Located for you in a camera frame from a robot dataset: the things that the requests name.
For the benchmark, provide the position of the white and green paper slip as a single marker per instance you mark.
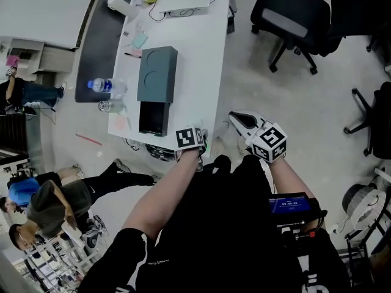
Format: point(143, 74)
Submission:
point(206, 147)

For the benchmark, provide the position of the black office chair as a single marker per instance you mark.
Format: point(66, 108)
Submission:
point(378, 121)
point(290, 20)
point(360, 8)

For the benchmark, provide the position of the white shelving rack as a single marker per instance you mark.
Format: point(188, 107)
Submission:
point(61, 264)

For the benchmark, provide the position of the clear water bottle blue label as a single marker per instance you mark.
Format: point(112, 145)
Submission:
point(107, 85)

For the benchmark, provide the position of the person's black shirt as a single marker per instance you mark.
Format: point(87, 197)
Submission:
point(214, 224)

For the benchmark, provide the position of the black backpack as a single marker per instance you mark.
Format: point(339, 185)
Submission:
point(163, 153)

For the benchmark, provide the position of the dark green drawer box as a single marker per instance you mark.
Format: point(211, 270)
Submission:
point(157, 75)

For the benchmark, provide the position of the black pen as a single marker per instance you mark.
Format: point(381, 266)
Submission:
point(133, 55)

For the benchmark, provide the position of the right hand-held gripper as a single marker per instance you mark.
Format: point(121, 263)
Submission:
point(270, 139)

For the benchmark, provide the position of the person's right forearm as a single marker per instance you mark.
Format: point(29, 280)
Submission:
point(290, 179)

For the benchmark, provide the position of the person's left forearm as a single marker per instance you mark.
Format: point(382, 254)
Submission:
point(159, 194)

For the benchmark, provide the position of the dark grey desk divider panel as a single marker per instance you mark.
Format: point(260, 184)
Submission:
point(97, 56)

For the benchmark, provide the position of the steel thermos flask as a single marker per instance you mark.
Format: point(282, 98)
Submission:
point(111, 106)

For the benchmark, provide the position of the green notepad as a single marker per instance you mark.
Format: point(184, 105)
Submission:
point(140, 40)

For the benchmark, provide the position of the pink sticky note pad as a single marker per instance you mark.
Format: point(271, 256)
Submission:
point(121, 123)

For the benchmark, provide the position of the grey cabinet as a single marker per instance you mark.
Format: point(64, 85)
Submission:
point(52, 58)

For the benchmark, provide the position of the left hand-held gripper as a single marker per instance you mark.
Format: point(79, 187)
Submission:
point(186, 137)

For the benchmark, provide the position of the grey white backpack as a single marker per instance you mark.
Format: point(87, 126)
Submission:
point(363, 206)

